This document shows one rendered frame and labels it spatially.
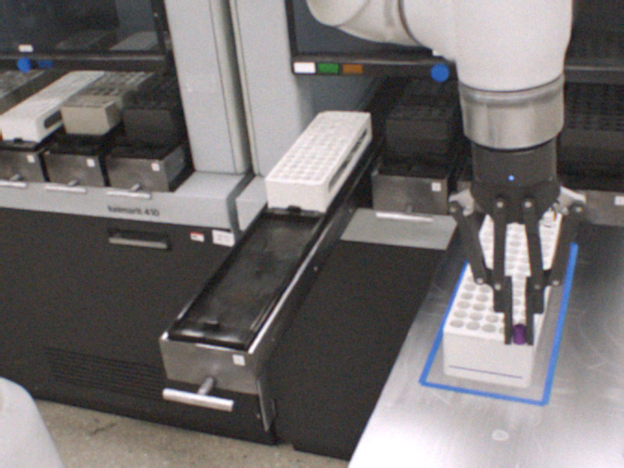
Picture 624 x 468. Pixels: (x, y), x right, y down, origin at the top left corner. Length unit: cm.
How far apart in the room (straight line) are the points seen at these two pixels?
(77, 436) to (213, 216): 85
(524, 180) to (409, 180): 69
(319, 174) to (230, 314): 32
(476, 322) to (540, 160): 27
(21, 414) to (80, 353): 129
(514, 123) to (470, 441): 35
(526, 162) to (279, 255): 58
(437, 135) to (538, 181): 72
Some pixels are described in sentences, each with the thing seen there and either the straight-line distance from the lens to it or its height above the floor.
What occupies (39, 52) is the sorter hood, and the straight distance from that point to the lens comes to 174.
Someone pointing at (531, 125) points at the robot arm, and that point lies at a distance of 69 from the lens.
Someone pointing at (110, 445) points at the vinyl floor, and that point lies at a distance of 215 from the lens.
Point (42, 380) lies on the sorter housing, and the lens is 220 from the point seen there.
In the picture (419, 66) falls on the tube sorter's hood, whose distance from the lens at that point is 139.
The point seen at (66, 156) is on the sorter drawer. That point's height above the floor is 80.
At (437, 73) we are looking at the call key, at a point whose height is 98.
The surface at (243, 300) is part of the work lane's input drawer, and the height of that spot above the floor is 80.
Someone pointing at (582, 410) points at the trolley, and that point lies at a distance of 92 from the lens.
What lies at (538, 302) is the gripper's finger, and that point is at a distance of 83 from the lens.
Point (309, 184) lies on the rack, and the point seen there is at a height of 86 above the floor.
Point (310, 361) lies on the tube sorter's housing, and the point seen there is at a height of 35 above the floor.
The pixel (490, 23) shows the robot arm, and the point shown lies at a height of 126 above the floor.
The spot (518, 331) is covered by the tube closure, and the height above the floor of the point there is 92.
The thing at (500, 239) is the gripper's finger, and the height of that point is 103.
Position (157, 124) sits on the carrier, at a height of 85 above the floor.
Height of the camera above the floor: 144
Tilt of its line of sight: 30 degrees down
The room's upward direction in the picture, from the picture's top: 6 degrees counter-clockwise
